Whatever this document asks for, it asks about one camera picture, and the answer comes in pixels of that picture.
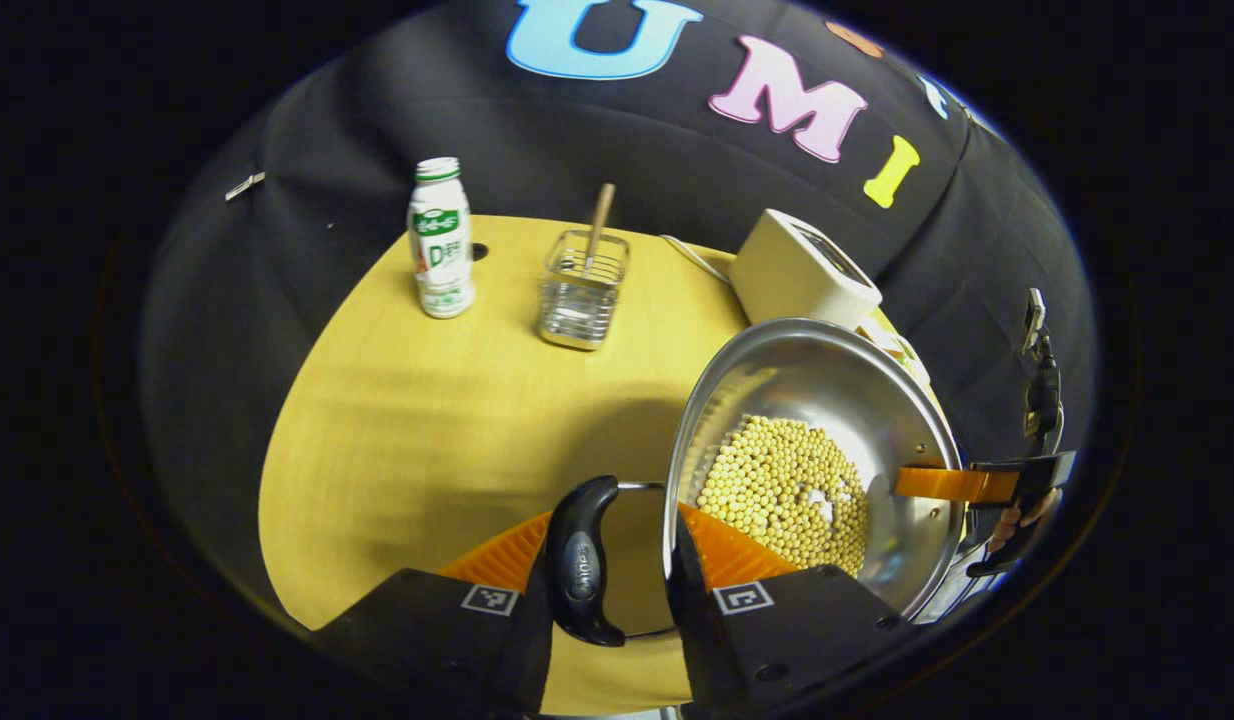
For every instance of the silver metal clip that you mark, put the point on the silver metal clip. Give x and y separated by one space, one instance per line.
245 186

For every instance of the wooden utensil stick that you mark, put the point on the wooden utensil stick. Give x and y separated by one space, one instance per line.
599 225

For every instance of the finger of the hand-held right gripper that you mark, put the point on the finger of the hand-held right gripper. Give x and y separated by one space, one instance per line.
1017 472

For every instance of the white toaster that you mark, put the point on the white toaster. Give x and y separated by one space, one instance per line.
792 275

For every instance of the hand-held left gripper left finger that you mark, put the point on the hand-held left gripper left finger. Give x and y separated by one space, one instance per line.
532 665

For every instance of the white bottle with green label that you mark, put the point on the white bottle with green label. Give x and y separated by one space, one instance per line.
442 250

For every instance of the soybeans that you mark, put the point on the soybeans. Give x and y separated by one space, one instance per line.
777 490

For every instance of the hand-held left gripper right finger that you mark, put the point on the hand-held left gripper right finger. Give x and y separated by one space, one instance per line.
692 640

